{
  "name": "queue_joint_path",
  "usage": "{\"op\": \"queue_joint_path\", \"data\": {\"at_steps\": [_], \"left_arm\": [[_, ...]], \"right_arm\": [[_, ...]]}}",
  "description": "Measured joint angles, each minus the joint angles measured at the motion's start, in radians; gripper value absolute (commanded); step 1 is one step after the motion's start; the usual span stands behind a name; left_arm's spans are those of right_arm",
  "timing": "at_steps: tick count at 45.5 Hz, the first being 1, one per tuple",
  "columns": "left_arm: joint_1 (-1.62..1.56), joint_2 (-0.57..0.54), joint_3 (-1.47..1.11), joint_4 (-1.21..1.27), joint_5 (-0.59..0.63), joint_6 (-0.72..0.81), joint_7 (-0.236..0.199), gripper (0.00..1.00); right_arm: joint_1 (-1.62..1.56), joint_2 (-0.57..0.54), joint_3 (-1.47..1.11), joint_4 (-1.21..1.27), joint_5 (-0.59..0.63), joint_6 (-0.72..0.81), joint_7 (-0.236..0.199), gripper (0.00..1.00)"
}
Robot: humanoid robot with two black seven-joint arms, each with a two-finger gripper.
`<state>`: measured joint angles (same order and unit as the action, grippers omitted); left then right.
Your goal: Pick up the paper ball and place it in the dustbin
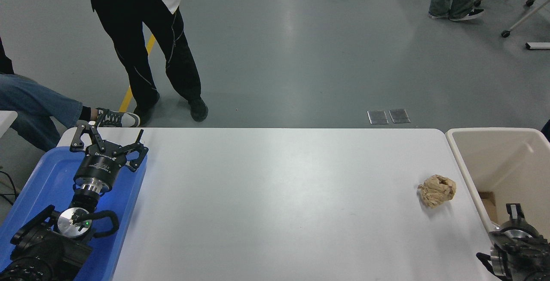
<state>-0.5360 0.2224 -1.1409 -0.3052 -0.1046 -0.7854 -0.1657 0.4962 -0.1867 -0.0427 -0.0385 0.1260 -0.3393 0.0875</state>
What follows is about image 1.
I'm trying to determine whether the small white table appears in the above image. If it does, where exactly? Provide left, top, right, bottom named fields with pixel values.
left=0, top=110, right=18, bottom=137

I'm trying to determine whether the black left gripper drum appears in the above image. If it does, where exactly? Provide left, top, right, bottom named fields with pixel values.
left=74, top=140, right=129, bottom=186

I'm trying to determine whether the standing person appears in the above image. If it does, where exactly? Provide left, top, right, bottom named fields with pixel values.
left=79, top=0, right=209, bottom=126

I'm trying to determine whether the seated person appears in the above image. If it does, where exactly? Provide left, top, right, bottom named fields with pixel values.
left=0, top=36, right=141, bottom=152

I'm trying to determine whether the grey wheeled chair base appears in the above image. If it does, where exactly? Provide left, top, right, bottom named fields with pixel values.
left=474, top=0, right=550, bottom=39

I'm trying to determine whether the black floor cable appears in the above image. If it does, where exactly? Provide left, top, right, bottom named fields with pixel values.
left=0, top=170, right=20, bottom=206

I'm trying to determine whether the silver floor plate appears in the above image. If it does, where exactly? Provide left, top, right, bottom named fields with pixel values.
left=389, top=109, right=411, bottom=124
left=367, top=110, right=389, bottom=125

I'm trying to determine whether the tan paper ball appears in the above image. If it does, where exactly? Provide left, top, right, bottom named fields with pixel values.
left=418, top=174, right=457, bottom=208

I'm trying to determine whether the large pale plastic bin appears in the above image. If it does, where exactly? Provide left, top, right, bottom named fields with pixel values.
left=445, top=127, right=550, bottom=281

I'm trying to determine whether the blue plastic tray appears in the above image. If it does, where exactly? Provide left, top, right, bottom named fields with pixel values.
left=0, top=146, right=148, bottom=281

